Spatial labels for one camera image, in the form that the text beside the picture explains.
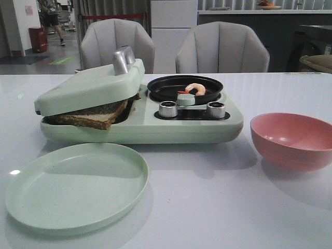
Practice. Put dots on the walking person in background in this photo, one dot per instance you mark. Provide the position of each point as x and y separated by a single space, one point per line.
49 17

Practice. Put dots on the mint green breakfast maker lid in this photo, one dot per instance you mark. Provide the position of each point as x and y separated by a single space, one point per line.
95 86

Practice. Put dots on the white bread slice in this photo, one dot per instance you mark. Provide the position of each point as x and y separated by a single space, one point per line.
135 97
99 117

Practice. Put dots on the right silver control knob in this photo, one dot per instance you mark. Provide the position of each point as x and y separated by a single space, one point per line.
215 110

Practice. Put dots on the dark floor mat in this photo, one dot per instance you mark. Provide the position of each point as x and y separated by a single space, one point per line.
27 60

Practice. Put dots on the red barrier tape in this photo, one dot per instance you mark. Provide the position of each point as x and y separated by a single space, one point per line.
122 16

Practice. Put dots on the orange cooked shrimp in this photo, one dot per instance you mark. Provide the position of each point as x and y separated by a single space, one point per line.
200 89

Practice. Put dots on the mint green round plate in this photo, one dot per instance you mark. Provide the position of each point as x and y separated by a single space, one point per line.
77 189

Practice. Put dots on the fruit plate on counter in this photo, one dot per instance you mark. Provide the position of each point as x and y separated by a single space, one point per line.
266 5

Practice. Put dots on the white refrigerator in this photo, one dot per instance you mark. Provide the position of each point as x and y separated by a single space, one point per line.
170 23

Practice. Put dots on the left grey upholstered chair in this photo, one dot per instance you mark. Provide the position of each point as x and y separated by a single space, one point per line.
104 37

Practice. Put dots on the dark counter with white top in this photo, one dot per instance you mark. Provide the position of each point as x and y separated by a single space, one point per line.
275 28

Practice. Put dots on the silver control knob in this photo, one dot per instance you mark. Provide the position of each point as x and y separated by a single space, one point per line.
167 109
215 110

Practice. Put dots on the black round frying pan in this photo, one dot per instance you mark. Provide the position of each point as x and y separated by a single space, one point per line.
166 88

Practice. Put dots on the grey upholstered chair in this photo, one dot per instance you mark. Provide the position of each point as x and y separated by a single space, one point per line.
222 47
104 37

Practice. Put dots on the left silver control knob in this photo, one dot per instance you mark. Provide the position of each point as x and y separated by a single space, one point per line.
167 109

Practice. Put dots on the red trash bin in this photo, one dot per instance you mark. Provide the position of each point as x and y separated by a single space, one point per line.
38 39

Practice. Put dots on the right grey upholstered chair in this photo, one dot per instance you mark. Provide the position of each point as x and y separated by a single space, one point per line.
222 47

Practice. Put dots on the mint green breakfast maker base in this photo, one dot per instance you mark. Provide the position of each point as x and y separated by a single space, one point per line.
142 127

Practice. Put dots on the pink plastic bowl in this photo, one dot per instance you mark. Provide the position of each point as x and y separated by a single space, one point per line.
292 141

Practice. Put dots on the beige cushion at right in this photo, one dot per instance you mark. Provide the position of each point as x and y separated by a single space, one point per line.
319 63

